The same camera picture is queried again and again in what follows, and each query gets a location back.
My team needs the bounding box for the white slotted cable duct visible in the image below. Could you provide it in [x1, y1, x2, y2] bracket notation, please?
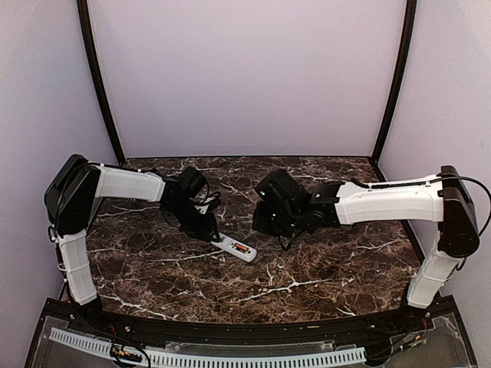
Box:
[48, 327, 366, 368]

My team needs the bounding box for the orange battery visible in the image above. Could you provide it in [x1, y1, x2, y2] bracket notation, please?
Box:
[234, 243, 250, 253]

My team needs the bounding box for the black frame post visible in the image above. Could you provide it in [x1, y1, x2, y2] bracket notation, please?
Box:
[371, 0, 417, 165]
[76, 0, 126, 165]

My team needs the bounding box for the black left frame post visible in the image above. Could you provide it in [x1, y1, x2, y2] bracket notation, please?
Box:
[76, 0, 126, 165]

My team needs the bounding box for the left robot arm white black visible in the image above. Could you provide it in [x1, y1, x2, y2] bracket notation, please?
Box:
[44, 154, 221, 334]

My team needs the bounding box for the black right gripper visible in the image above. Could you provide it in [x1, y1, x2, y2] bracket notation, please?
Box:
[252, 199, 303, 238]

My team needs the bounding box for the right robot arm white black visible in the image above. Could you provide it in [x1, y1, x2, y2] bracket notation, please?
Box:
[252, 166, 480, 333]

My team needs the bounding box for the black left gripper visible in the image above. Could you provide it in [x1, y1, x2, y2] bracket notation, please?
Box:
[166, 199, 221, 244]

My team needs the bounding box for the black front table rail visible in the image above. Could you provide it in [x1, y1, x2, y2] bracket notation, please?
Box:
[61, 306, 434, 348]

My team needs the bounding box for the white remote control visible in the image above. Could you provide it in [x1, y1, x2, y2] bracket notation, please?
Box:
[211, 233, 257, 263]

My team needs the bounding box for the black right frame post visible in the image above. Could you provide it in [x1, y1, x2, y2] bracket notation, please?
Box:
[371, 0, 417, 165]

